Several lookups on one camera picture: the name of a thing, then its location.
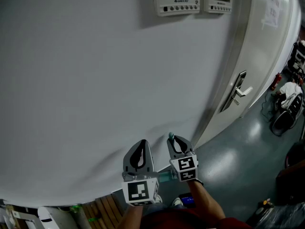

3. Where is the red shirt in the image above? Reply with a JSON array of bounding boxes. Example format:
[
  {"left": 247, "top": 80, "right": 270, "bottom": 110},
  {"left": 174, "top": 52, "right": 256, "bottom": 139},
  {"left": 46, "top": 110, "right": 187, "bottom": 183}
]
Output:
[{"left": 142, "top": 208, "right": 252, "bottom": 229}]

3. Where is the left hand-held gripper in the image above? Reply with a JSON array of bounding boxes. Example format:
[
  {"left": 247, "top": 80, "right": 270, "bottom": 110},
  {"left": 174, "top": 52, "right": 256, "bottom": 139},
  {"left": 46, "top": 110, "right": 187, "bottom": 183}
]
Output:
[{"left": 121, "top": 139, "right": 160, "bottom": 208}]

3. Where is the white paper notice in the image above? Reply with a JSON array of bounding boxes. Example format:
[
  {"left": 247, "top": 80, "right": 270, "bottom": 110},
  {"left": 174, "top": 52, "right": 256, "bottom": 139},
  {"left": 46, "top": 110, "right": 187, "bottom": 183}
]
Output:
[{"left": 261, "top": 0, "right": 284, "bottom": 30}]

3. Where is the black device with blue screen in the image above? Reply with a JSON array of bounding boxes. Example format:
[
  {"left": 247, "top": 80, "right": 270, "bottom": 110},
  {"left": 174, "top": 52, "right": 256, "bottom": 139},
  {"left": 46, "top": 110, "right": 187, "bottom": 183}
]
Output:
[{"left": 178, "top": 192, "right": 197, "bottom": 209}]

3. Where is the yellow and black tool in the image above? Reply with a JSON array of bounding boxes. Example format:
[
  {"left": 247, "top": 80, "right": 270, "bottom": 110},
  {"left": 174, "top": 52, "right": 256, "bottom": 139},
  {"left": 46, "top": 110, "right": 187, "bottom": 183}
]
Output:
[{"left": 258, "top": 198, "right": 275, "bottom": 210}]

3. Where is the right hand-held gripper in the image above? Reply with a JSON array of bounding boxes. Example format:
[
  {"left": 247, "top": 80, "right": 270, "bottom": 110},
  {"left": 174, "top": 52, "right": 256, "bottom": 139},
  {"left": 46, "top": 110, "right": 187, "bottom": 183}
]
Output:
[{"left": 166, "top": 135, "right": 199, "bottom": 183}]

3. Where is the red fire extinguisher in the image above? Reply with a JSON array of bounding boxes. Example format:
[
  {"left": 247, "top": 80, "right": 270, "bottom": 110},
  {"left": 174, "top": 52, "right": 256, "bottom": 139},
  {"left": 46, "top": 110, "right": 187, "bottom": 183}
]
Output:
[{"left": 270, "top": 72, "right": 282, "bottom": 91}]

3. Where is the black round object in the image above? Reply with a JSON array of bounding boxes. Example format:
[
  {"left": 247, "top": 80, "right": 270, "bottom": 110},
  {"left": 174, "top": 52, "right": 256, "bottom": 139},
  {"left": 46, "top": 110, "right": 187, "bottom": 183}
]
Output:
[{"left": 284, "top": 141, "right": 305, "bottom": 169}]

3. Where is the teal mop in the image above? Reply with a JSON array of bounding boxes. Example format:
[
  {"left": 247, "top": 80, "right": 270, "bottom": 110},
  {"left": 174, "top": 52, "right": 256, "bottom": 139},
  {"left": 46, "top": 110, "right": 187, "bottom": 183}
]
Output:
[{"left": 158, "top": 132, "right": 176, "bottom": 184}]

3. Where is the person's left forearm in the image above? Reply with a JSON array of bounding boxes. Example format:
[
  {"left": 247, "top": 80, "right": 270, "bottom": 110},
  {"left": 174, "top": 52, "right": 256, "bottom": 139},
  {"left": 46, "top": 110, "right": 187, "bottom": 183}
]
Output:
[{"left": 121, "top": 203, "right": 150, "bottom": 227}]

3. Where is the person's right forearm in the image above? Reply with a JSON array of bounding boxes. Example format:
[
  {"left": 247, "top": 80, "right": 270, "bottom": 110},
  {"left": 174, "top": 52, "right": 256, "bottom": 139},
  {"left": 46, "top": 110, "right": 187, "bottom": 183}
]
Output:
[{"left": 187, "top": 179, "right": 226, "bottom": 221}]

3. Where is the clear plastic bag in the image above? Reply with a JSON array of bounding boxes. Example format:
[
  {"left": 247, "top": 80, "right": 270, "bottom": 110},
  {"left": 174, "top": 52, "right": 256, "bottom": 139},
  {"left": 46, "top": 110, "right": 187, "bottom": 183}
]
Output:
[{"left": 247, "top": 201, "right": 305, "bottom": 229}]

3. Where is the black and white chair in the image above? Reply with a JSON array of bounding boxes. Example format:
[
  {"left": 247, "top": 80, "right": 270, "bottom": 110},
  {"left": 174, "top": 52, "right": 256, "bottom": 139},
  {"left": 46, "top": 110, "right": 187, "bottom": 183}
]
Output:
[{"left": 270, "top": 91, "right": 305, "bottom": 136}]

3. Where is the white plastic object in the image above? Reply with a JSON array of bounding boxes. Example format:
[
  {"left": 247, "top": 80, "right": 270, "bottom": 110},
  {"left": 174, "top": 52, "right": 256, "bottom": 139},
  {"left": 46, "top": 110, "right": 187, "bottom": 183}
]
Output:
[{"left": 37, "top": 206, "right": 61, "bottom": 229}]

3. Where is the white door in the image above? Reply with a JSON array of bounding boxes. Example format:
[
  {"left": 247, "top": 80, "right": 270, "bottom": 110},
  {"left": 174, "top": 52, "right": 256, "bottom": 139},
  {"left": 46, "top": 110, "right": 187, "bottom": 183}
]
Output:
[{"left": 194, "top": 0, "right": 295, "bottom": 149}]

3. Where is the wooden slatted bench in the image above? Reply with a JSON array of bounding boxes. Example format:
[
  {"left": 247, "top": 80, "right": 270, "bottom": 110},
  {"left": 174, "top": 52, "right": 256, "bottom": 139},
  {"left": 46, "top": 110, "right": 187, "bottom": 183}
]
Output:
[{"left": 80, "top": 193, "right": 128, "bottom": 229}]

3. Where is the black box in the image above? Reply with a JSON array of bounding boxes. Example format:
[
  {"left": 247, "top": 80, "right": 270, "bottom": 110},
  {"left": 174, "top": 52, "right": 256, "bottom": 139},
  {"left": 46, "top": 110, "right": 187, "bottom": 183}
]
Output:
[{"left": 275, "top": 165, "right": 305, "bottom": 206}]

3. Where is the equipment rack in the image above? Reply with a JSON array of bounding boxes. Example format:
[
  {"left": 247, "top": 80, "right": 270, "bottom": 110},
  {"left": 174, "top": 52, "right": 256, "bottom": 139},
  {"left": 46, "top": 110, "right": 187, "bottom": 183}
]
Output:
[{"left": 287, "top": 40, "right": 305, "bottom": 80}]

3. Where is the silver door handle lock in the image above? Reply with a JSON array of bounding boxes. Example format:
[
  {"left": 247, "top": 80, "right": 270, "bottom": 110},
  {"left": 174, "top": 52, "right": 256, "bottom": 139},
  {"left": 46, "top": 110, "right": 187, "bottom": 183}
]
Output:
[{"left": 219, "top": 70, "right": 254, "bottom": 114}]

